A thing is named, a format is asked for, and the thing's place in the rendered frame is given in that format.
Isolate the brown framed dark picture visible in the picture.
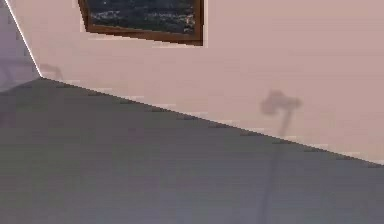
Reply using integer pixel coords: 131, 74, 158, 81
77, 0, 205, 47

